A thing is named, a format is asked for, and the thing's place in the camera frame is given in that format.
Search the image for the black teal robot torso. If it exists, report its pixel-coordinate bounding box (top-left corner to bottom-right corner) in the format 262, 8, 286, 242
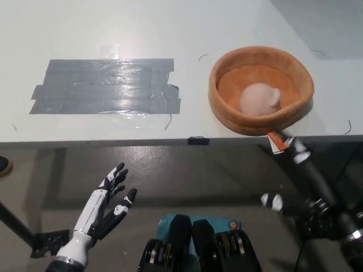
137, 214, 261, 272

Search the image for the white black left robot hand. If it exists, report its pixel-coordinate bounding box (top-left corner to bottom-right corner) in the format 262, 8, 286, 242
55, 162, 138, 266

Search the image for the thin black cable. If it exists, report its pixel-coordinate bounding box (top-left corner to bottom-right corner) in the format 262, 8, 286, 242
295, 242, 306, 272

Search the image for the dark shoe with tan sole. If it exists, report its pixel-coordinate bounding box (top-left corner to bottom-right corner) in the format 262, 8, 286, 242
0, 155, 14, 179

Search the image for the small black tape piece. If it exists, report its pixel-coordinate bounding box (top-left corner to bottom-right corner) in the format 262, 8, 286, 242
187, 136, 210, 146

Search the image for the black stand base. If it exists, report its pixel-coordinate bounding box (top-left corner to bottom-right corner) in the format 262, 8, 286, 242
294, 216, 349, 243

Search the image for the black stand leg with foot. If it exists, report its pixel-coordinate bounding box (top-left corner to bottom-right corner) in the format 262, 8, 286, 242
0, 199, 70, 258

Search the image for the orange white fabric tag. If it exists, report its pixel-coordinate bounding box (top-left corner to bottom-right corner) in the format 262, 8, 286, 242
268, 132, 296, 155

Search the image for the pale pink plush dumpling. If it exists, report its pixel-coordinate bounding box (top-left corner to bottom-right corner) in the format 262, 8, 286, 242
240, 83, 282, 117

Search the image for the orange wooden bowl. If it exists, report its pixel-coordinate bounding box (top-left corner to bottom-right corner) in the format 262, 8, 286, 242
208, 45, 315, 136

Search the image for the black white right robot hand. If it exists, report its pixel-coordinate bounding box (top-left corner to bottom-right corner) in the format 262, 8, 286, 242
260, 130, 363, 244

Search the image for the grey duct tape patch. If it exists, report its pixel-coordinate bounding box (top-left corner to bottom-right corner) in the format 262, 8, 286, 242
28, 58, 182, 115

